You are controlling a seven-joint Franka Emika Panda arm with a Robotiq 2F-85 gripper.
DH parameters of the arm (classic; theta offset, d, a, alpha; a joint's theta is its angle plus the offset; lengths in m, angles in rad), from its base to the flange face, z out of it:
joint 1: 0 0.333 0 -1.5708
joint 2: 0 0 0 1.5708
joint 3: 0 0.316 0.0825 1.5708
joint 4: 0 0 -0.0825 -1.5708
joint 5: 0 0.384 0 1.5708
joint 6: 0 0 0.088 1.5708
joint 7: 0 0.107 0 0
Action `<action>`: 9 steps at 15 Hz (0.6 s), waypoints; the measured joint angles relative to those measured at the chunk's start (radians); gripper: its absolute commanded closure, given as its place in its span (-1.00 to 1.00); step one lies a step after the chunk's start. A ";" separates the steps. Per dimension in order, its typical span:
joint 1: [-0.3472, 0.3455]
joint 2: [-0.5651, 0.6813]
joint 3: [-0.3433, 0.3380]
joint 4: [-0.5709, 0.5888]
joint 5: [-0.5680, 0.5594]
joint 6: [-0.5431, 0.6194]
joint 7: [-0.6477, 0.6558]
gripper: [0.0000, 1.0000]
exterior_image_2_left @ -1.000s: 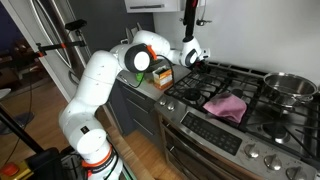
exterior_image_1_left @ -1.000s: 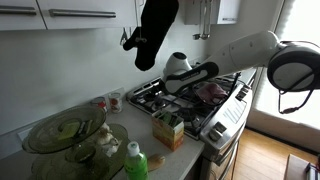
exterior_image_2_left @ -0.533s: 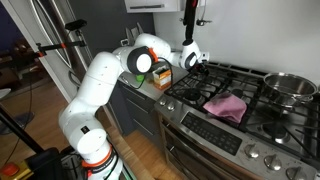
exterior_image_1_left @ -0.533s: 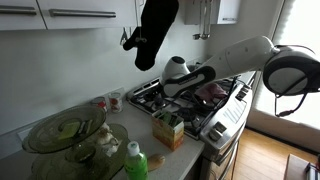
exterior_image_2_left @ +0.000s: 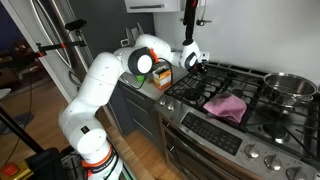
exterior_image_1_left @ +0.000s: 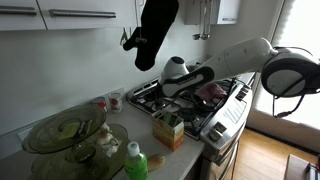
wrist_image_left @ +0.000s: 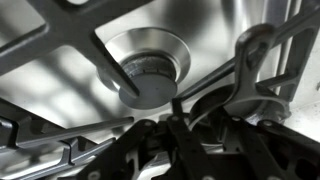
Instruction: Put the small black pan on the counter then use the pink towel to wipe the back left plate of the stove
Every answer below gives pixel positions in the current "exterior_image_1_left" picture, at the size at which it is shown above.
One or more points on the small dark item on plate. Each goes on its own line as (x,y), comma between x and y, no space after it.
(86,127)

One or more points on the yellow green sponge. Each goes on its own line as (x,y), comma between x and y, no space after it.
(69,130)

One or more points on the small silver stove knob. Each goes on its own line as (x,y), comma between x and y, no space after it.
(220,127)
(215,134)

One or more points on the small metal hanging tool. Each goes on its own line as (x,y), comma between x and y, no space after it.
(124,36)

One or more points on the hanging metal utensil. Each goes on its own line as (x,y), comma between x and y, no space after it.
(205,20)

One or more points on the brown wooden stand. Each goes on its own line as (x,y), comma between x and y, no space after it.
(295,168)

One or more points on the stainless steel gas range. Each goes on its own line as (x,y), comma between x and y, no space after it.
(230,113)

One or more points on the white range hood cabinet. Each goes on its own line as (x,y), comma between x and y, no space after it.
(226,11)

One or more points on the green glass tiered stand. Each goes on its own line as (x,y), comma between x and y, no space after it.
(66,130)

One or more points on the green plastic bottle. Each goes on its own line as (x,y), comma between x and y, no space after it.
(136,165)

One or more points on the red spice jar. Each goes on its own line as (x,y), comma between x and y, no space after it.
(100,104)

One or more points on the black oven mitt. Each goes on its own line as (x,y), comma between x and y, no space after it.
(153,30)

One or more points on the garlic bulb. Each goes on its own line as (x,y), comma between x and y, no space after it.
(105,136)
(110,150)

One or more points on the beige root vegetable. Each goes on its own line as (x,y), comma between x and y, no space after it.
(156,162)

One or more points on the pink towel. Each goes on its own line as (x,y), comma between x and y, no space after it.
(211,91)

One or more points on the black cast iron grate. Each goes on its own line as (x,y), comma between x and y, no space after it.
(186,113)

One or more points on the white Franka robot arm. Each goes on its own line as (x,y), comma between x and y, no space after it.
(240,58)

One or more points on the orange carton box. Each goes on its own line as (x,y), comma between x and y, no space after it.
(168,133)

